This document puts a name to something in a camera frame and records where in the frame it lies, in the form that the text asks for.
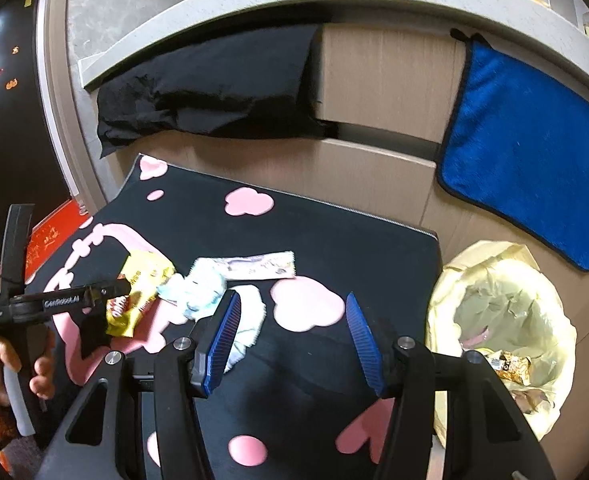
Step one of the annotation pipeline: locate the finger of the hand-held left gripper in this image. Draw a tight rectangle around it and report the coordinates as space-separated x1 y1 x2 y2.
77 307 118 361
87 279 132 306

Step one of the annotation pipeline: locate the blue towel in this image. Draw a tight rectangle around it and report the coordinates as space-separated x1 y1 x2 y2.
437 30 589 272

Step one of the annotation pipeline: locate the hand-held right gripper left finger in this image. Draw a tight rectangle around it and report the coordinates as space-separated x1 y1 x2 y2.
34 289 242 480

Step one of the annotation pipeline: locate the pink white printed wrapper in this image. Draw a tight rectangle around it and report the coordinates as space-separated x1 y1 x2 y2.
222 251 296 281

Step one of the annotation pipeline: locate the waste bin yellow liner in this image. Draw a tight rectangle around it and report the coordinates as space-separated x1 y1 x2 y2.
425 240 578 448

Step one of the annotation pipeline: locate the black pink printed mat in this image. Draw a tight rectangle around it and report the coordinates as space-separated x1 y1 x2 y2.
22 152 443 480

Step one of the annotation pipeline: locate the beige drawer cabinet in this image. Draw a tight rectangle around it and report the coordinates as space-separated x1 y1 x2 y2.
99 22 589 281

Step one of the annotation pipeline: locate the white plastic wrapper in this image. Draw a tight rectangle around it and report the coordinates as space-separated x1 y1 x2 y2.
222 284 266 373

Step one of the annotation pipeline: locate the cartoon print wrapper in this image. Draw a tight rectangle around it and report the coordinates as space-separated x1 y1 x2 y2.
487 350 533 386

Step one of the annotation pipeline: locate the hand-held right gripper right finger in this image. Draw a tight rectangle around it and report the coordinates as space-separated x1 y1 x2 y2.
345 292 558 480

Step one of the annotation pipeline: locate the black cloth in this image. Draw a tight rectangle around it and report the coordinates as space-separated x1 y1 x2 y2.
97 24 338 160

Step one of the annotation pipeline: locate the yellow wrapper red label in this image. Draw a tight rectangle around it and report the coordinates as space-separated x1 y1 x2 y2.
105 252 175 338

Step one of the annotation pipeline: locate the brown wrapper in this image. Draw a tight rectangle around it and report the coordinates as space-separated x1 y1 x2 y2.
515 387 553 413

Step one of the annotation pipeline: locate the black fridge with magnets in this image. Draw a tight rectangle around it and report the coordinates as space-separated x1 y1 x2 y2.
0 0 75 261

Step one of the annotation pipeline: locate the light blue crumpled wrapper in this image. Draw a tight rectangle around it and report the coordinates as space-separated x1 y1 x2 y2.
157 257 228 321

